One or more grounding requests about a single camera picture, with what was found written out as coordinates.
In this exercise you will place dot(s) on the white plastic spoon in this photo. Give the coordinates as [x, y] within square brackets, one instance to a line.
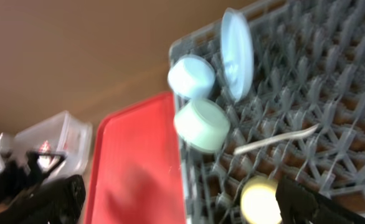
[281, 137]

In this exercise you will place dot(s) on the clear plastic bin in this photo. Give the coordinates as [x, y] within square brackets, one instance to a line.
[61, 133]

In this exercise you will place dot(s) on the light blue bowl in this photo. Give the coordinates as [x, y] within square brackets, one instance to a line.
[192, 77]

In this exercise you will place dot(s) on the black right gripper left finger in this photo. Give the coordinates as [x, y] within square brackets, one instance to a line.
[60, 201]

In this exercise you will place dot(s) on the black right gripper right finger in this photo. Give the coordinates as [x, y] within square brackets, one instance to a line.
[300, 205]

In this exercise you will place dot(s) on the red plastic tray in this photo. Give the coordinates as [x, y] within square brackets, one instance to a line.
[136, 170]

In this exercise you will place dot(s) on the grey dishwasher rack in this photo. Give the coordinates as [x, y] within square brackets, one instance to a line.
[309, 68]

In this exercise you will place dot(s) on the mint green bowl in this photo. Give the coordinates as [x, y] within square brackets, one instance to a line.
[202, 124]

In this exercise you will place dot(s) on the yellow plastic cup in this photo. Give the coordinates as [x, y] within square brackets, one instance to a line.
[258, 202]

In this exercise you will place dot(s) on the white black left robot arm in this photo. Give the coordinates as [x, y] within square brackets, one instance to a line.
[14, 178]

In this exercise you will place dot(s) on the light blue plate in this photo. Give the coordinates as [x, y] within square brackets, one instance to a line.
[237, 53]

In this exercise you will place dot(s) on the red white wrapper tissue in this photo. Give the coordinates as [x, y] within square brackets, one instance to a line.
[45, 161]

